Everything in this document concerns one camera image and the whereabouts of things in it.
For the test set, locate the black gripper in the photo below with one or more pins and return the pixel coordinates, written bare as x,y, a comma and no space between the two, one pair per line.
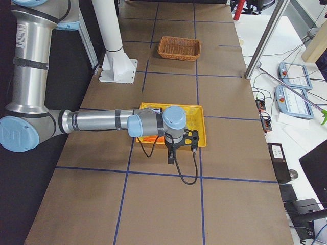
170,147

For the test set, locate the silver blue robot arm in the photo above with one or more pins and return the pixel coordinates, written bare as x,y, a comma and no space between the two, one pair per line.
29,122

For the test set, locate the yellow plastic basket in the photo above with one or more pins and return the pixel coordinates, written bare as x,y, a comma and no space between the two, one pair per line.
194,117

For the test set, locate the brown wicker basket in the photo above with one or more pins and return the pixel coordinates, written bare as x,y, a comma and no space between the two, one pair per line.
178,48

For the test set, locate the orange toy carrot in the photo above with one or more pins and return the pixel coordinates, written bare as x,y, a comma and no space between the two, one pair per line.
152,139

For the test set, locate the lower black orange connector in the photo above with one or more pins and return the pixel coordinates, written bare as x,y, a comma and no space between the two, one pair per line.
266,123

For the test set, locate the black orange connector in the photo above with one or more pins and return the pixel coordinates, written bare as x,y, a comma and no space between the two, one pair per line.
260,103
266,123

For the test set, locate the upper black orange connector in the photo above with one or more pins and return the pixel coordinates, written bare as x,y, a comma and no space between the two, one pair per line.
260,103

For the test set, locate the black box with label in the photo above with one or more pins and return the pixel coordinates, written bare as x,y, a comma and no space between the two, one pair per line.
279,163

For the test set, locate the lower teach pendant tablet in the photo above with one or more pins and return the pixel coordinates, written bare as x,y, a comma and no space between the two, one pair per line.
291,104

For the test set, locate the teach pendant tablet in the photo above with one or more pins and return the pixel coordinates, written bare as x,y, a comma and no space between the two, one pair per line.
295,75
291,104

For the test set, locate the black monitor stand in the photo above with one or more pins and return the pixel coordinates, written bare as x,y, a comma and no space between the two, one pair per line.
308,219

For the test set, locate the upper teach pendant tablet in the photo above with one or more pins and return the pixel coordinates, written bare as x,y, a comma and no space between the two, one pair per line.
295,75

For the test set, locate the reacher grabber stick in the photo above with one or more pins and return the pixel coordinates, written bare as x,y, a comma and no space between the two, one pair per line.
298,94

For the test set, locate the red cylinder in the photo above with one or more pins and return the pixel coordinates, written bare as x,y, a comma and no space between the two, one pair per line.
239,9

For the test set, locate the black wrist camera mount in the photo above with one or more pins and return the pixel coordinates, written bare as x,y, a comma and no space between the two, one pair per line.
191,138

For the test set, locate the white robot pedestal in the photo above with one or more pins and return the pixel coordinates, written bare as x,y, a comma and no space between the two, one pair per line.
117,67

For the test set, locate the aluminium frame post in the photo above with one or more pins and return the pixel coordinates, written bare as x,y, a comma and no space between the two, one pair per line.
267,34

